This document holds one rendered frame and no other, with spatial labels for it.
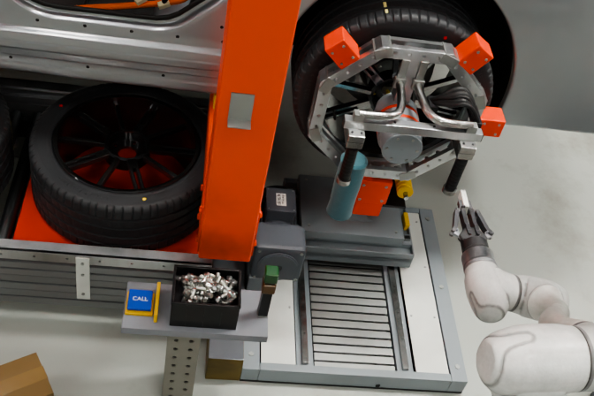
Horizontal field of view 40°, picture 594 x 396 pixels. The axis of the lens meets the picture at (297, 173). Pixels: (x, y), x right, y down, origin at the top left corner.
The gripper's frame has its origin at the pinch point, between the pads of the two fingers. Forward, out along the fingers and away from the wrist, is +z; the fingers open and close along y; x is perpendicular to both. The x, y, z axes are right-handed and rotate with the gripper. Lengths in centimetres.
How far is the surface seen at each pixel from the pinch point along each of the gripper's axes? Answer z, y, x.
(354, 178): 19.7, -28.3, -14.0
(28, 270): 4, -129, -53
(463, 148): 10.5, -1.6, 11.4
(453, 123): 14.0, -6.0, 17.9
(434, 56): 32.5, -11.8, 27.8
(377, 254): 35, -6, -67
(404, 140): 18.0, -17.4, 6.0
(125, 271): 4, -99, -50
